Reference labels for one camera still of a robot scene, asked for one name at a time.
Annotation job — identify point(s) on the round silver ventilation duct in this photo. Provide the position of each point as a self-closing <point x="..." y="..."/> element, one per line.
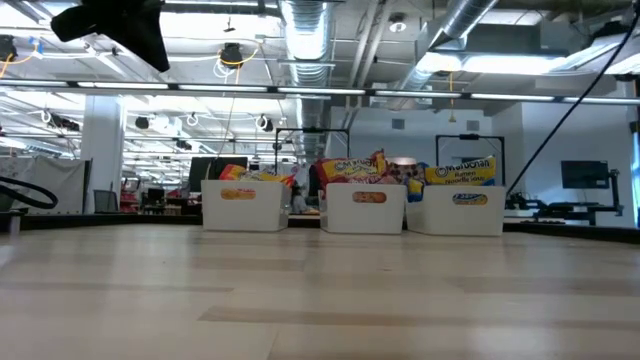
<point x="307" y="50"/>
<point x="465" y="20"/>

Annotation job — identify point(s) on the black metal table frame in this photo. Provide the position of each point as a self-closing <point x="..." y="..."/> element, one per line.
<point x="100" y="220"/>

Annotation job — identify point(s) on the black monitor on stand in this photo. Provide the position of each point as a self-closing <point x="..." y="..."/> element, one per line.
<point x="585" y="174"/>

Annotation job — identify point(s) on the round ceiling sensor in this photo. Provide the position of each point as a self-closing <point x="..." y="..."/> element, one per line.
<point x="397" y="25"/>

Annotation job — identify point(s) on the dotted dark red panel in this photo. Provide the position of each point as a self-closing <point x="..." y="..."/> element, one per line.
<point x="405" y="170"/>

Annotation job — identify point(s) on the black hanging ceiling device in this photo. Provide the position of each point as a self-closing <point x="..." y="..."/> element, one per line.
<point x="231" y="54"/>

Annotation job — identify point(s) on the black background robot arm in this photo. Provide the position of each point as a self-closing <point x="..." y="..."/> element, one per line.
<point x="520" y="205"/>

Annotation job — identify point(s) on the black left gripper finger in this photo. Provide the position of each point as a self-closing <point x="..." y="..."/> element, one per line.
<point x="80" y="24"/>
<point x="147" y="45"/>

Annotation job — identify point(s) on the white plastic bin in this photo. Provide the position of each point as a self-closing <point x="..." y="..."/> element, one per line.
<point x="457" y="217"/>
<point x="245" y="212"/>
<point x="362" y="215"/>

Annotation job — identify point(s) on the grey office chair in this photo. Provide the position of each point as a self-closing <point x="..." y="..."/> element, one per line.
<point x="106" y="201"/>

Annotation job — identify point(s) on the black ceiling spotlight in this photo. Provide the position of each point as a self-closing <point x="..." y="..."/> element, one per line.
<point x="141" y="122"/>
<point x="268" y="124"/>

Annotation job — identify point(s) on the white building column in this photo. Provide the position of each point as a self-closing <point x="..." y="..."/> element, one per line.
<point x="102" y="145"/>

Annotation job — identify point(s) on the black background desk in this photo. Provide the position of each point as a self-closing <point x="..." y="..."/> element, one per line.
<point x="575" y="206"/>

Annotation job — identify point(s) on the white linear ceiling light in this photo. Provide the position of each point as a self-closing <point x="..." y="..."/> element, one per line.
<point x="320" y="91"/>

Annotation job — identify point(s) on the black overhead camera rig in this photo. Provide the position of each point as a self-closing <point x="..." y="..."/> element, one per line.
<point x="470" y="136"/>

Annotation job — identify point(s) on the grey rectangular ceiling duct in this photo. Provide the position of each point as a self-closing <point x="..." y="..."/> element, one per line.
<point x="525" y="37"/>

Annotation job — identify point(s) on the orange Maruchan ramen pack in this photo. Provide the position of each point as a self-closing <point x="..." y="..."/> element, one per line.
<point x="240" y="174"/>

